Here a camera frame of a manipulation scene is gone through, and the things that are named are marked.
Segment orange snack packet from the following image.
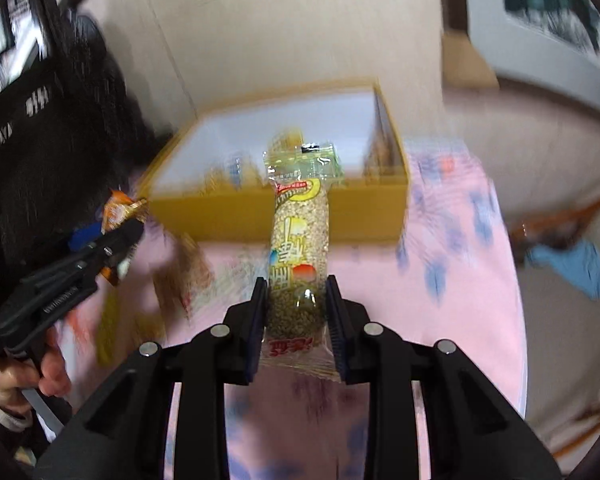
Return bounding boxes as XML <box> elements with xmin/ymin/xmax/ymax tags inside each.
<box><xmin>100</xmin><ymin>190</ymin><xmax>148</xmax><ymax>286</ymax></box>

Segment sesame stick snack pack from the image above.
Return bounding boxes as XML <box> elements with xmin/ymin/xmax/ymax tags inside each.
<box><xmin>262</xmin><ymin>129</ymin><xmax>342</xmax><ymax>380</ymax></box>

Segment person's left hand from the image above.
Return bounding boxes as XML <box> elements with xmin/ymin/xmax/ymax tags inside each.
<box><xmin>0</xmin><ymin>328</ymin><xmax>71</xmax><ymax>416</ymax></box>

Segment wooden chair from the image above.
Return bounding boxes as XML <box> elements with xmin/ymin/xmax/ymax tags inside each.
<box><xmin>509</xmin><ymin>199</ymin><xmax>600</xmax><ymax>472</ymax></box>

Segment pink floral tablecloth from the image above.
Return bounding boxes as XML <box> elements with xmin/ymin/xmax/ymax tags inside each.
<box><xmin>59</xmin><ymin>140</ymin><xmax>527</xmax><ymax>479</ymax></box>

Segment blue cloth on chair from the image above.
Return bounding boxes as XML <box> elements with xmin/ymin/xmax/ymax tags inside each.
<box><xmin>524</xmin><ymin>240</ymin><xmax>600</xmax><ymax>299</ymax></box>

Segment yellow cardboard shoe box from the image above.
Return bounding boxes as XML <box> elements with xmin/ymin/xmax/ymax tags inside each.
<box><xmin>138</xmin><ymin>79</ymin><xmax>408</xmax><ymax>245</ymax></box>

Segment brown cardboard piece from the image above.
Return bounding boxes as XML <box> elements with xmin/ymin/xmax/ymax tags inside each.
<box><xmin>441</xmin><ymin>30</ymin><xmax>500</xmax><ymax>90</ymax></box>

